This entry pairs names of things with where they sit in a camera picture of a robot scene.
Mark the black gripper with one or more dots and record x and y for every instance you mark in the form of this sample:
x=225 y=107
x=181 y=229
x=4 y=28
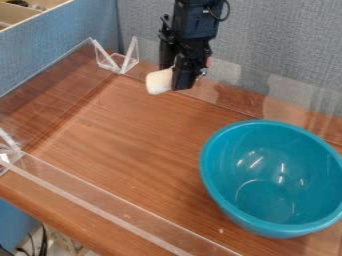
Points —
x=187 y=33

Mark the white brown toy mushroom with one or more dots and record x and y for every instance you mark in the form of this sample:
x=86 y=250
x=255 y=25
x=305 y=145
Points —
x=158 y=81

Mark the blue plastic bowl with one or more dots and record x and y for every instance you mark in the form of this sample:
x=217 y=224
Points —
x=275 y=177

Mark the clear acrylic back barrier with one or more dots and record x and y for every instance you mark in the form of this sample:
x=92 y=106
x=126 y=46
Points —
x=268 y=96

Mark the clear acrylic barrier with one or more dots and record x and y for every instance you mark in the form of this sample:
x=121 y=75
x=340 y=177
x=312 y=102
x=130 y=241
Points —
x=152 y=227
x=37 y=107
x=268 y=96

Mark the clear acrylic left barrier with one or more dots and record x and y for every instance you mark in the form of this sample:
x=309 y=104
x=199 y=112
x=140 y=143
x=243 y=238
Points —
x=37 y=107

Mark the wooden shelf unit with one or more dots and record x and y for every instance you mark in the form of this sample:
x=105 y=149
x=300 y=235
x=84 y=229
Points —
x=20 y=11

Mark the clear acrylic front barrier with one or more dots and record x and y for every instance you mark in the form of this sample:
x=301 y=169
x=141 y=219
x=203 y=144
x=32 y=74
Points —
x=152 y=227

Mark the clear acrylic corner bracket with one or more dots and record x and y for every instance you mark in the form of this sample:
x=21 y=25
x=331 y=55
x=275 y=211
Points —
x=118 y=63

